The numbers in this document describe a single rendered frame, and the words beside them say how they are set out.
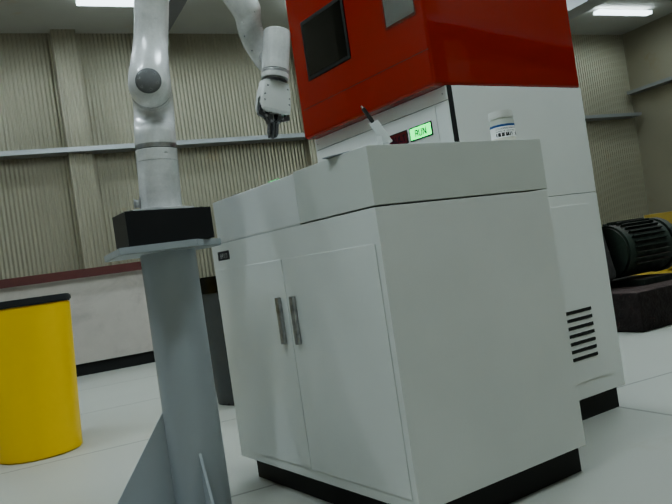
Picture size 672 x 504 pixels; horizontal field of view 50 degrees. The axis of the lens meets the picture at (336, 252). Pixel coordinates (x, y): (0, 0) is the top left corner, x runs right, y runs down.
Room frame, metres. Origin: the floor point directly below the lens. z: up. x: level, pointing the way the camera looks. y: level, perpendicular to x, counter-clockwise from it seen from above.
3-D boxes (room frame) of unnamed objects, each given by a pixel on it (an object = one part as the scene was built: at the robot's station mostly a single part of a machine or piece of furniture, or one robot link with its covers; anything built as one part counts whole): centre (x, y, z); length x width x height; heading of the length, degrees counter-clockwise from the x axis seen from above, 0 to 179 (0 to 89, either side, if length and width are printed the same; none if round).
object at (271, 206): (2.25, 0.20, 0.89); 0.55 x 0.09 x 0.14; 34
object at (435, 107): (2.68, -0.21, 1.02); 0.81 x 0.03 x 0.40; 34
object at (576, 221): (2.87, -0.50, 0.41); 0.82 x 0.70 x 0.82; 34
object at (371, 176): (2.02, -0.27, 0.89); 0.62 x 0.35 x 0.14; 124
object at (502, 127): (2.08, -0.53, 1.01); 0.07 x 0.07 x 0.10
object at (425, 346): (2.27, -0.09, 0.41); 0.96 x 0.64 x 0.82; 34
